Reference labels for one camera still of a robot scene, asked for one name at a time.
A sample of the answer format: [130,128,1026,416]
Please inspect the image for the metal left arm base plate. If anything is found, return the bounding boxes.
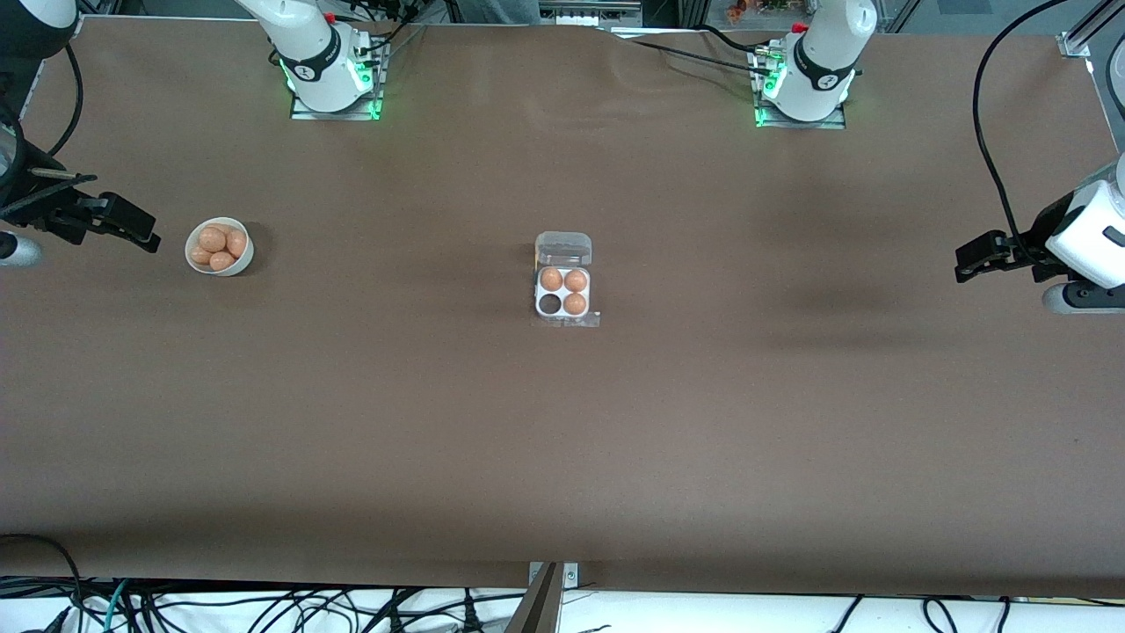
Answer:
[754,48,847,130]

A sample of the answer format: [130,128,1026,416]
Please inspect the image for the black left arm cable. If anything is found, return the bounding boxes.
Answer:
[971,0,1071,265]

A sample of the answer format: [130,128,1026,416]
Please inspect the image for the aluminium table edge frame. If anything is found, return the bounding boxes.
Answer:
[1088,57,1125,155]

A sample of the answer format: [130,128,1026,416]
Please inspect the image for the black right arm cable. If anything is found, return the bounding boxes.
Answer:
[44,42,85,159]

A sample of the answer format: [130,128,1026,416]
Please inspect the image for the short black table cable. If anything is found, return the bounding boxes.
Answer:
[699,25,767,55]

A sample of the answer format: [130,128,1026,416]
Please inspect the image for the small white bowl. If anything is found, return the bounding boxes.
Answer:
[185,217,255,278]

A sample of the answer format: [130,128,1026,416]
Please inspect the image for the black base cable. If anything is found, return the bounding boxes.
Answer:
[356,16,418,55]

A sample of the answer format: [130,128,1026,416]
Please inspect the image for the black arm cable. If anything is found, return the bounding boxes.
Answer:
[44,42,85,159]
[971,0,1071,265]

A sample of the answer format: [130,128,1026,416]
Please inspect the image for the black looped floor cable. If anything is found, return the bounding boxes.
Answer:
[0,534,84,633]

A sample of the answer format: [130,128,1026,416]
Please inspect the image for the brown table cover sheet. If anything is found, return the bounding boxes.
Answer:
[0,18,1125,599]

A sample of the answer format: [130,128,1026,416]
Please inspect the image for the aluminium corner profile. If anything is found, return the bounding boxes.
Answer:
[1057,0,1125,59]

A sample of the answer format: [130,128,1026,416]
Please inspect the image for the teal cable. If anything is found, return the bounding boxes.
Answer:
[104,578,133,633]

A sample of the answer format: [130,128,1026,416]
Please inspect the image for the long black table cable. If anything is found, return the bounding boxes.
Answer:
[615,37,774,78]

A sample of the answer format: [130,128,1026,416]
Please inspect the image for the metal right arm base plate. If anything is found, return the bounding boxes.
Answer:
[290,40,385,121]

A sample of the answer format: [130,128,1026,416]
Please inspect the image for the clear plastic egg carton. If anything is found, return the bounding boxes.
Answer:
[533,230,602,330]

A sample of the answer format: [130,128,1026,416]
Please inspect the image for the metal frame rack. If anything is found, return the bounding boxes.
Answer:
[538,0,678,27]

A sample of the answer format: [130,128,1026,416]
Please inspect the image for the person legs in jeans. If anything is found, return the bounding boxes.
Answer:
[457,0,542,25]

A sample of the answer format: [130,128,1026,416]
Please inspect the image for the dark camera mount pole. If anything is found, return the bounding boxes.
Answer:
[504,563,564,633]

